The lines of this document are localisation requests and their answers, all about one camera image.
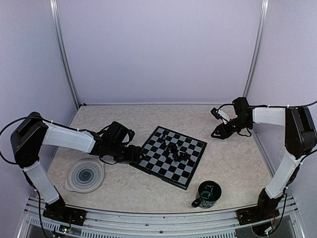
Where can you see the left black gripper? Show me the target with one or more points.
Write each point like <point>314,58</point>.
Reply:
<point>131,158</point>

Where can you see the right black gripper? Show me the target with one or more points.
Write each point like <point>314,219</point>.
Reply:
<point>224,132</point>

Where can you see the black grey chess board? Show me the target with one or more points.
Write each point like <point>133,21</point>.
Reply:
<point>178,174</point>

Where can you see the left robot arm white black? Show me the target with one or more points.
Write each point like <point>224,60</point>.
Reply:
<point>34,131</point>

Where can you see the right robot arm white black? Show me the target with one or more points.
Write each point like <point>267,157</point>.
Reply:
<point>300,137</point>

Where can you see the black chess piece pile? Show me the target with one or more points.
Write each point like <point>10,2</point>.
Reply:
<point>172,154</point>

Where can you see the clear collapsible silicone bowl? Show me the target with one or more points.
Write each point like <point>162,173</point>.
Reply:
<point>84,176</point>

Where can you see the dark green mug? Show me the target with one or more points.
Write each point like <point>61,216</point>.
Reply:
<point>209,192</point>

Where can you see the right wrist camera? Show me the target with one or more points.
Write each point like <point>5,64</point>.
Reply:
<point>219,114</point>

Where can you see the aluminium front rail frame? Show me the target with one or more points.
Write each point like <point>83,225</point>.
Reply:
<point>207,224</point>

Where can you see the right aluminium corner post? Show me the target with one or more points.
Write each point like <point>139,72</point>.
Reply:
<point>257,47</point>

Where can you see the aluminium corner post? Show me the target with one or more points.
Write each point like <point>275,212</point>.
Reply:
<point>257,47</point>
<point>63,54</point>

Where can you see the left aluminium corner post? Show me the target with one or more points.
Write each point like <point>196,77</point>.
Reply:
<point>63,54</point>

